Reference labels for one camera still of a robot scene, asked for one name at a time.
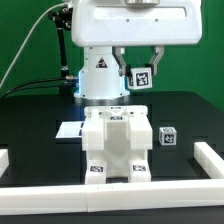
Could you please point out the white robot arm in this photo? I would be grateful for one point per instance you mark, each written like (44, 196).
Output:
(99, 79)

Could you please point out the white chair backrest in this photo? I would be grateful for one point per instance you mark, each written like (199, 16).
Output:
(114, 126)

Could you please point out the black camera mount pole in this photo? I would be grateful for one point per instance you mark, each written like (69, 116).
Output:
(62, 20)

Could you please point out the white block far left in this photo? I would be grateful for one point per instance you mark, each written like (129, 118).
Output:
(4, 161)

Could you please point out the white chair seat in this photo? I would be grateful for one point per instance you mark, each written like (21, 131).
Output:
(117, 160)

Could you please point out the white marker base sheet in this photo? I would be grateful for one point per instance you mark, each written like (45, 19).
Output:
(70, 130)

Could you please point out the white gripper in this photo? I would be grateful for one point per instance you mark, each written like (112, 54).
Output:
(115, 23)

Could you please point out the white boundary frame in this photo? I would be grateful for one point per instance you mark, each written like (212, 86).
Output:
(122, 196)

